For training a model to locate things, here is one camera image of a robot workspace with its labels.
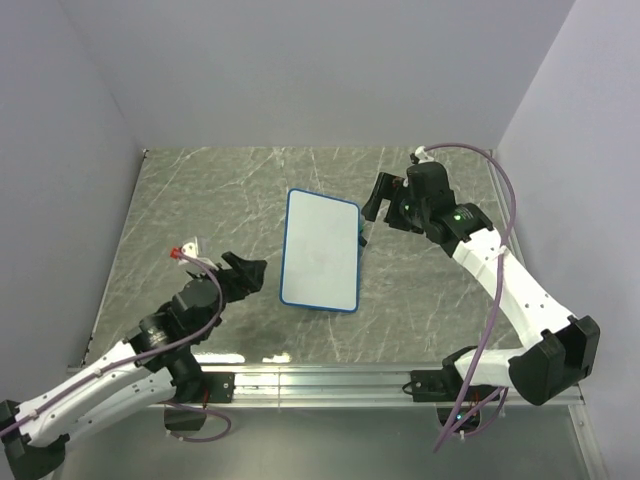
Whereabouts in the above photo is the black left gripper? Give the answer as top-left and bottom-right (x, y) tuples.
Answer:
(188, 251), (267, 341)

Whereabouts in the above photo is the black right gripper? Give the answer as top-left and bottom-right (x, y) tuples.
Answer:
(359, 173), (428, 235)

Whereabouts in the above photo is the blue framed whiteboard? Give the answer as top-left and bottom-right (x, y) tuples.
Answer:
(279, 188), (360, 313)

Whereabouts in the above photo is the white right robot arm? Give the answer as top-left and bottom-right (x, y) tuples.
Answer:
(363, 164), (601, 406)

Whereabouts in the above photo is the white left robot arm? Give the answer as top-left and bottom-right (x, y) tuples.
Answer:
(1, 244), (267, 479)

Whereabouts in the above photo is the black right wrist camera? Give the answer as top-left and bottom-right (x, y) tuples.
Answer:
(406, 161), (450, 199)

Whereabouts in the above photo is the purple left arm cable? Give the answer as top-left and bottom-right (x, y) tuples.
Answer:
(0, 252), (232, 442)

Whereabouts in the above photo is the aluminium front rail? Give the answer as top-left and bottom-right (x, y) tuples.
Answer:
(58, 364), (585, 409)

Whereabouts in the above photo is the aluminium rail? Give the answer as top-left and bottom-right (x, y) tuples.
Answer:
(483, 149), (559, 364)
(58, 364), (585, 409)

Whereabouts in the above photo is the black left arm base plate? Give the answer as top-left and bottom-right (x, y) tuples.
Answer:
(162, 372), (235, 438)

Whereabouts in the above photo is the aluminium right side rail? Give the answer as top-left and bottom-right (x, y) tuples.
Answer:
(483, 149), (559, 364)

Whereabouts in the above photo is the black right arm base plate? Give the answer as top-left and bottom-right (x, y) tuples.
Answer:
(401, 368), (504, 422)

